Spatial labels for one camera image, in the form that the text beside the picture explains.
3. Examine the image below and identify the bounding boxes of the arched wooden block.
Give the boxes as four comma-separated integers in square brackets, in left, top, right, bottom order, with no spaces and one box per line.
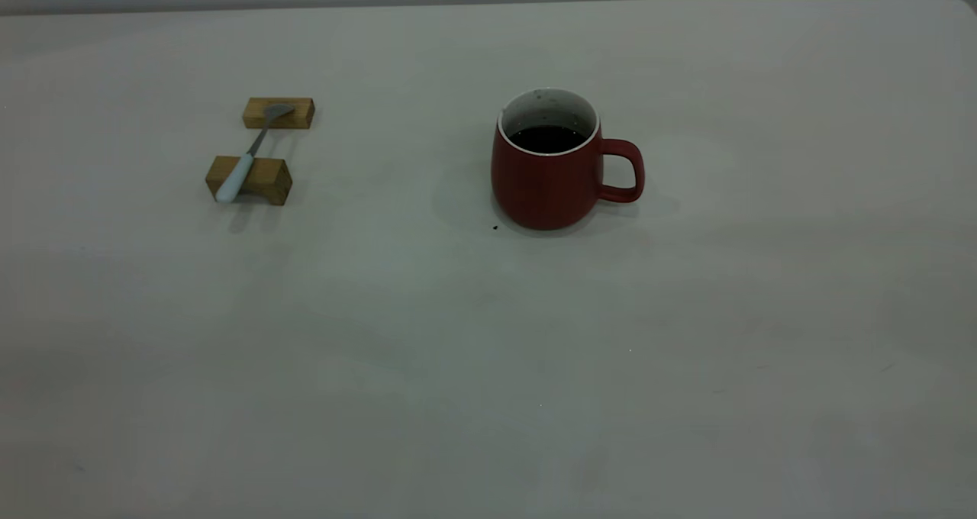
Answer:
[205,155,293,206]

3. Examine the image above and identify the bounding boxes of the flat rectangular wooden block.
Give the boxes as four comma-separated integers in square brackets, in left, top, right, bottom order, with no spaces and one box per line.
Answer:
[242,97,315,131]

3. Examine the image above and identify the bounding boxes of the dark coffee liquid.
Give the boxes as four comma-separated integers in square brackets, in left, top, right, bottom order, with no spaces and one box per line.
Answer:
[509,126,588,154]

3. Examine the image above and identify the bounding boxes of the grey spoon with white handle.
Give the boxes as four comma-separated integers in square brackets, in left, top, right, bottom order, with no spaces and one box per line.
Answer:
[215,103,295,204]

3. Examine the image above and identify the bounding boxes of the red ceramic mug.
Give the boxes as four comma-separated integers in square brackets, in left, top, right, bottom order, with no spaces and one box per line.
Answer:
[491,88,646,231]

